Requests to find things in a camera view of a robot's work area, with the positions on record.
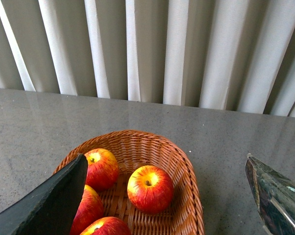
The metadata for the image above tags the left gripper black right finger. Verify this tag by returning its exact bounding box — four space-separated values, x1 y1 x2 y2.
245 153 295 235

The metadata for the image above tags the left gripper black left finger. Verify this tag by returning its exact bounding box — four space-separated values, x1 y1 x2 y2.
0 154 88 235

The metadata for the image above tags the red yellow apple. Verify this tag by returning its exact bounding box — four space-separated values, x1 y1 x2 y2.
127 165 174 215

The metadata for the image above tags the left brown wicker basket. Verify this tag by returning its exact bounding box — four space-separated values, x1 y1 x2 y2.
55 130 205 235

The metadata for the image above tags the white pleated curtain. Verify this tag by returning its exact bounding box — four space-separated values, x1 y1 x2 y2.
0 0 295 117

